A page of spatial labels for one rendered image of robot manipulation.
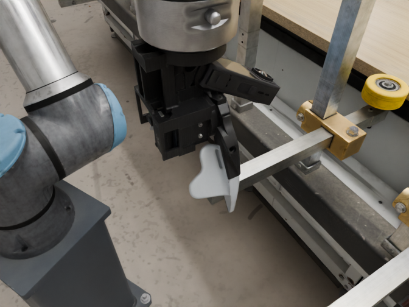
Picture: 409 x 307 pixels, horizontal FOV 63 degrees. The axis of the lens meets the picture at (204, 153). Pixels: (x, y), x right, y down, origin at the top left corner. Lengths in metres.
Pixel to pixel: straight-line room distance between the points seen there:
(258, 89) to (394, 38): 0.63
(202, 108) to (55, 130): 0.44
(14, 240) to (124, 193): 0.91
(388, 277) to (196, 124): 0.35
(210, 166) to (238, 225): 1.16
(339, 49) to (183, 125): 0.37
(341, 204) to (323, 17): 0.50
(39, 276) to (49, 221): 0.11
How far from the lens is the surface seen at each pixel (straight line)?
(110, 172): 1.77
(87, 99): 0.74
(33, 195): 0.75
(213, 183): 0.38
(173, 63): 0.31
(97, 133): 0.74
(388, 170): 0.96
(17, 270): 0.85
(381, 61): 0.85
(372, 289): 0.54
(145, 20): 0.29
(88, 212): 0.87
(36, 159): 0.71
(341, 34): 0.62
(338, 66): 0.64
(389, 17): 1.07
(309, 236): 1.36
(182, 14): 0.27
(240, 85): 0.36
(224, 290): 1.39
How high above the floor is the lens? 1.28
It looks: 46 degrees down
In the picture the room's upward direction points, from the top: straight up
